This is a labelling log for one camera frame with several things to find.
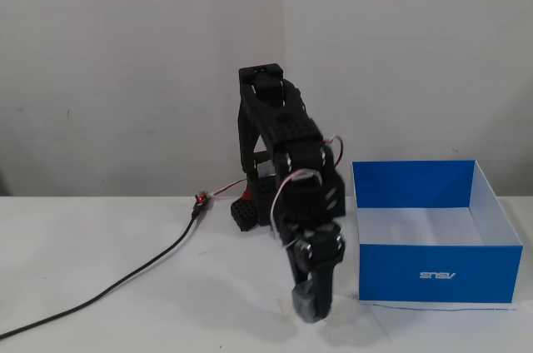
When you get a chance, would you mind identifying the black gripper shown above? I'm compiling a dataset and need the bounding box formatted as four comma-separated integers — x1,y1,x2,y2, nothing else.
282,221,346,323

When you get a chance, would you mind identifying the gray block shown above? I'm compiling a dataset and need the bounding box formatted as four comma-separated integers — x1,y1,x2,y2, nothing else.
291,279,318,325

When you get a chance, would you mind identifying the blue and white cardboard box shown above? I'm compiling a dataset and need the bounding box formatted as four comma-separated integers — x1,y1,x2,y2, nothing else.
351,159,524,305

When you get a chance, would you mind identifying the white red servo wire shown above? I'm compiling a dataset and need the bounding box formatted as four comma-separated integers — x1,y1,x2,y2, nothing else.
269,169,322,246

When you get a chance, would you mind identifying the white red base wire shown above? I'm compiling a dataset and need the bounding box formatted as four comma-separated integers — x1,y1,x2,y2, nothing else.
207,178,249,198

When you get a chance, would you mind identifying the black power cable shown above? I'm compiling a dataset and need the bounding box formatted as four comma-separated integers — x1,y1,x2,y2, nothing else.
0,201,208,340

